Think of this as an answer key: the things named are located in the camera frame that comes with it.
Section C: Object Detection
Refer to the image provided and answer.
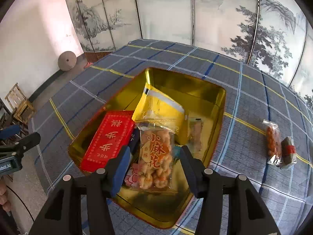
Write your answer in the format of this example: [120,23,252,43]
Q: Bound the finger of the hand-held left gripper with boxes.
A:
[0,124,22,140]
[0,132,41,161]

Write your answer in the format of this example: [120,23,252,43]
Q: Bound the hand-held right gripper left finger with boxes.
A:
[29,146,132,235]

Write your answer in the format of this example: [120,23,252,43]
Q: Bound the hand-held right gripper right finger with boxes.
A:
[180,145,280,235]

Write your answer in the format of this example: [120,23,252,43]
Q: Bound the pink snack packet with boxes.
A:
[123,165,140,189]

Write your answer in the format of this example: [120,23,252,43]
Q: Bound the red patterned packet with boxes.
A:
[80,111,135,173]

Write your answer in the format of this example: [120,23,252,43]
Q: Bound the clear fried dough twist packet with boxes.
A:
[135,119,176,193]

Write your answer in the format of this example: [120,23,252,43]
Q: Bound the navy cracker packet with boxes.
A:
[128,127,141,155]

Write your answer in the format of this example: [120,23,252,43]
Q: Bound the clear fried snack packet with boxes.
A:
[188,117,204,153]

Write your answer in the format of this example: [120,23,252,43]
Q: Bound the yellow snack bag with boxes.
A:
[132,83,185,134]

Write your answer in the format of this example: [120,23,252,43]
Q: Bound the red tin box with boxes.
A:
[68,67,227,229]

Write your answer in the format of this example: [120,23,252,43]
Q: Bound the person's left hand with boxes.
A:
[0,182,11,207]

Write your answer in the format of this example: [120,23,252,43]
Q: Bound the light wooden chair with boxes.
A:
[5,83,37,128]

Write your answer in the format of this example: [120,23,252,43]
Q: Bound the round wooden disc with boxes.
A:
[58,51,77,72]

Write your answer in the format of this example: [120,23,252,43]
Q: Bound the clear orange snack packet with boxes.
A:
[263,119,282,165]

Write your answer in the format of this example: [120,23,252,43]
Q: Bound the blue plaid tablecloth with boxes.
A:
[28,39,313,235]

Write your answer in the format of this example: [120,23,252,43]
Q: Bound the dark packet with red band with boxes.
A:
[280,136,297,168]

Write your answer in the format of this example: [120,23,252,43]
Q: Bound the painted folding screen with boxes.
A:
[62,0,313,108]

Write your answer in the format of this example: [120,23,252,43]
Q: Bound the black cable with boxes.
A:
[5,185,35,223]

